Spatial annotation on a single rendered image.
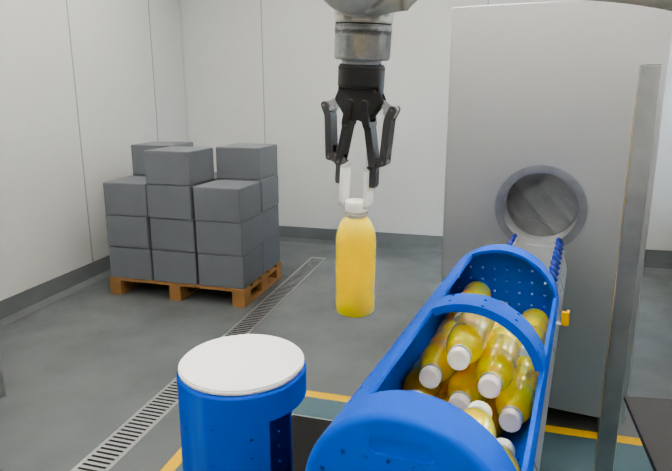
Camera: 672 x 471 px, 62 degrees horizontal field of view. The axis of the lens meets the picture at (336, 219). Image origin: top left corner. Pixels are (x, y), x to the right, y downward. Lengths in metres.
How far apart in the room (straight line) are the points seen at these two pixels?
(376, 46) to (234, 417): 0.76
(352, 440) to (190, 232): 3.79
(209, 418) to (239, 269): 3.18
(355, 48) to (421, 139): 4.98
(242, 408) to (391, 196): 4.91
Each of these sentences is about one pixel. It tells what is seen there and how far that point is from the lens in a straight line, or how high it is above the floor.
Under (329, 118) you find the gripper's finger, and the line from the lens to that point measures 0.95.
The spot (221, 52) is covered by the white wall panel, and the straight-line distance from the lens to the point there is 6.49.
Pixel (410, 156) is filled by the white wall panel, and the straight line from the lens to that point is 5.88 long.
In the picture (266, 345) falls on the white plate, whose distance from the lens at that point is 1.37.
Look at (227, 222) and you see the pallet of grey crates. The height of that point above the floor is 0.66.
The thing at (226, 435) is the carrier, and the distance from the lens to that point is 1.24.
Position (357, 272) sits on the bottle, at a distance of 0.97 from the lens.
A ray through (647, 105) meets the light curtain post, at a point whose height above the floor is 1.58.
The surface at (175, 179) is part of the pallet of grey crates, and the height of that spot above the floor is 0.98.
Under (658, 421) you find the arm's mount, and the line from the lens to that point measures 1.28.
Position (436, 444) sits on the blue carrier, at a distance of 0.73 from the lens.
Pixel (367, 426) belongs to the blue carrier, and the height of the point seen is 1.21.
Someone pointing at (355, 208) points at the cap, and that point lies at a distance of 0.95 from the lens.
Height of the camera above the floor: 1.62
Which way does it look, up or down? 13 degrees down
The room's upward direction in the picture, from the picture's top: straight up
